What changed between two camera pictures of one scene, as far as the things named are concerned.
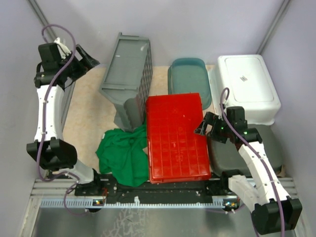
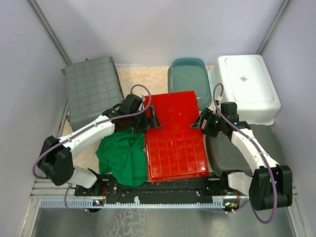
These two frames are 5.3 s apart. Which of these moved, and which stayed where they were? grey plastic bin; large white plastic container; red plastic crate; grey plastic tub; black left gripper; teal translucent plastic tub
Moved: grey plastic bin; black left gripper
Stayed: teal translucent plastic tub; large white plastic container; grey plastic tub; red plastic crate
